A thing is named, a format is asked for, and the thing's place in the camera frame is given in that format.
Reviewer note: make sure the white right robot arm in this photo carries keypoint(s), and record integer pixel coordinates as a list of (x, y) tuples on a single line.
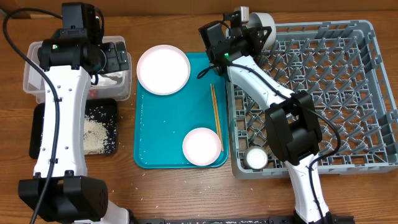
[(292, 124)]

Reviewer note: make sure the black waste tray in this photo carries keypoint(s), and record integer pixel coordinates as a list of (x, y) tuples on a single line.
[(38, 123)]

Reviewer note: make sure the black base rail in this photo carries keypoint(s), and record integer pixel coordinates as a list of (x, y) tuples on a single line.
[(291, 219)]

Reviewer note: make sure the grey dishwasher rack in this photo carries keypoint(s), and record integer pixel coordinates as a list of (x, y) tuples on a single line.
[(339, 63)]

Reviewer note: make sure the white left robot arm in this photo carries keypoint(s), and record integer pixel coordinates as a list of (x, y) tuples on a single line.
[(70, 62)]

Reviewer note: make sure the white tissue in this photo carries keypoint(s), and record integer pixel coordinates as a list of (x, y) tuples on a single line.
[(109, 79)]

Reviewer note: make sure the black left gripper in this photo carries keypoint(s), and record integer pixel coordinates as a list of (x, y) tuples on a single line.
[(115, 61)]

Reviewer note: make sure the large pink plate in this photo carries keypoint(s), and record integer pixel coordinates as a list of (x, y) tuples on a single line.
[(163, 69)]

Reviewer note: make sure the red snack wrapper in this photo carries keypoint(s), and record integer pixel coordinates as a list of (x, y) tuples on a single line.
[(93, 93)]

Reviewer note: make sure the cooked rice pile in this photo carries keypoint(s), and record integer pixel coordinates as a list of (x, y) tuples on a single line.
[(100, 130)]

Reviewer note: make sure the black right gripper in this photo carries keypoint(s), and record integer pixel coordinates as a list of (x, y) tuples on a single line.
[(249, 36)]

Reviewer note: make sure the white cup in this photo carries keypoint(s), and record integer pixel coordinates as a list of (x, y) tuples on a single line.
[(255, 158)]

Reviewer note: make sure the clear plastic waste bin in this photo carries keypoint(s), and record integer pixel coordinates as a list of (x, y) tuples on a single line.
[(33, 84)]

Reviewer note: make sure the wooden chopstick left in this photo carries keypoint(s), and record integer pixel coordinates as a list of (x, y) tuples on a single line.
[(215, 115)]

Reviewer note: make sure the grey bowl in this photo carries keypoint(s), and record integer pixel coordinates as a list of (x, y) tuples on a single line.
[(260, 19)]

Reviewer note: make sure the teal serving tray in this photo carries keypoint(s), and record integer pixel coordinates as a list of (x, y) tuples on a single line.
[(162, 122)]

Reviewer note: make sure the small pink plate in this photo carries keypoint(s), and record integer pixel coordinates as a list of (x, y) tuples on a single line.
[(201, 146)]

